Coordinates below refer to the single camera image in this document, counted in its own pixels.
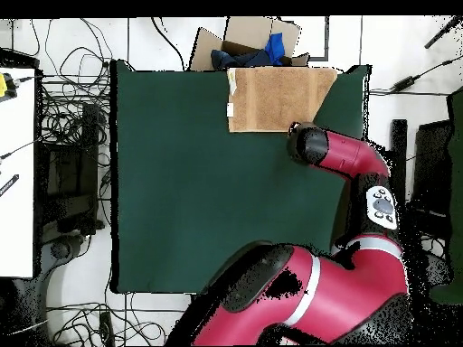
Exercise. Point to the tan terry towel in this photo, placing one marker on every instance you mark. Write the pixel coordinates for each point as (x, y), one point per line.
(275, 101)

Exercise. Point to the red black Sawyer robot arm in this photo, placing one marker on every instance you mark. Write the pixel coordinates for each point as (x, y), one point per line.
(347, 282)

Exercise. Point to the dark green table cloth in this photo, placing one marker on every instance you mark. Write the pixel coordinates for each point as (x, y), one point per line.
(162, 180)

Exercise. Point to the navy blue garment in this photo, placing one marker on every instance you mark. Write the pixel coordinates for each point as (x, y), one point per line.
(235, 59)

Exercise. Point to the bright blue cloth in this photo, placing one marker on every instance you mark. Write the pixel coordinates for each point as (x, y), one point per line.
(275, 47)

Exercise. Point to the brown cardboard box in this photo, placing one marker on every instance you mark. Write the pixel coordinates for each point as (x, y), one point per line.
(246, 32)

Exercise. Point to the black equipment stand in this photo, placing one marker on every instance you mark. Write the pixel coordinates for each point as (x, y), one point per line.
(68, 170)

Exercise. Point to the black upright bar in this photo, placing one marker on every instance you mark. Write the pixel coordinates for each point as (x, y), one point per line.
(399, 155)

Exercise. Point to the grey chair base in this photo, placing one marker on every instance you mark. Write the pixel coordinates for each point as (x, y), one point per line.
(59, 249)

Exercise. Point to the black power strip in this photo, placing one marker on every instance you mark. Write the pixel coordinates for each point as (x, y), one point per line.
(106, 329)

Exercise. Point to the black box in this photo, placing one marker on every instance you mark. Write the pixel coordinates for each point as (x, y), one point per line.
(432, 170)

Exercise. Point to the white side table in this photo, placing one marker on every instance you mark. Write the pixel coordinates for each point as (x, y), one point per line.
(16, 180)

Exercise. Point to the black label bar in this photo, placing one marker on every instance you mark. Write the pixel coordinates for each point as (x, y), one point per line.
(9, 185)

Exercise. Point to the yellow black tool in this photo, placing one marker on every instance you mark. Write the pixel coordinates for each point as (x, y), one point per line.
(3, 85)

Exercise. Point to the black tripod leg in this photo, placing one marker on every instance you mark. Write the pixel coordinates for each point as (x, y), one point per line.
(443, 32)

